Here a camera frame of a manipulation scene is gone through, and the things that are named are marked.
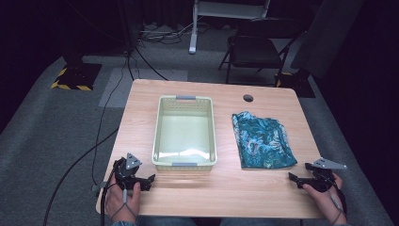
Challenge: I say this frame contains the person's right hand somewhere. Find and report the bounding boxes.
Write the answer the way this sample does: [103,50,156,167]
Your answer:
[302,173,348,226]

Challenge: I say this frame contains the light green plastic basket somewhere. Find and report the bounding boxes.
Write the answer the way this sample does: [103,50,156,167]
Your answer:
[152,94,218,172]

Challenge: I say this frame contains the black yellow striped stand base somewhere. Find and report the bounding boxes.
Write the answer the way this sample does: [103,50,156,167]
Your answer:
[50,61,104,92]
[274,71,316,99]

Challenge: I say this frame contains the person's legs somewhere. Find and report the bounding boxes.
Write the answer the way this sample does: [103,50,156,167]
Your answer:
[135,216,303,226]

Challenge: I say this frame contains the thick black gripper cable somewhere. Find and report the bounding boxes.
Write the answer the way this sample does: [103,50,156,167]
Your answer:
[99,158,126,226]

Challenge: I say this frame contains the white metal stand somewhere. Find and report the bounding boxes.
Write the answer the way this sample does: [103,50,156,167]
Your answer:
[187,0,271,56]

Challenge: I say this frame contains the teal patterned folded cloth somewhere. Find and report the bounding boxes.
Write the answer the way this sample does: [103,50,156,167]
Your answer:
[231,110,298,170]

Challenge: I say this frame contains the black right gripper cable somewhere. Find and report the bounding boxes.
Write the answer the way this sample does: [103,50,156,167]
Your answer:
[326,180,348,226]

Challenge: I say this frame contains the person's left hand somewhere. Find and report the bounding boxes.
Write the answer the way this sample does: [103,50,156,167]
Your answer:
[104,182,142,224]

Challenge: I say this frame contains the bundle of floor cables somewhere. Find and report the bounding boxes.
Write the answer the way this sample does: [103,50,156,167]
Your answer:
[136,22,217,45]

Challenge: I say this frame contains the thick black floor cable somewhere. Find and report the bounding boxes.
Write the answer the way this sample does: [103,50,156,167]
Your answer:
[41,126,120,226]

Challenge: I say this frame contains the thin black floor cable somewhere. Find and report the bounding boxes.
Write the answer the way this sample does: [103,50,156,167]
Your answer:
[90,53,139,186]

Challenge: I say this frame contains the grey leaning panel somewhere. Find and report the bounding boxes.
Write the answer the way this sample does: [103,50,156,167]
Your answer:
[289,0,367,79]

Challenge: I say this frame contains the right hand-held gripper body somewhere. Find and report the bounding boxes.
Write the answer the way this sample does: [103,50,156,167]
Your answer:
[305,157,348,193]

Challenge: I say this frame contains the black folding chair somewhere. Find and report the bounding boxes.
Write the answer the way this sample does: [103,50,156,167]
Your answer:
[217,18,304,87]

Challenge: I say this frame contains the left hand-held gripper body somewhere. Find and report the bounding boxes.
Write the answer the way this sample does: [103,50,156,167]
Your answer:
[113,153,149,191]

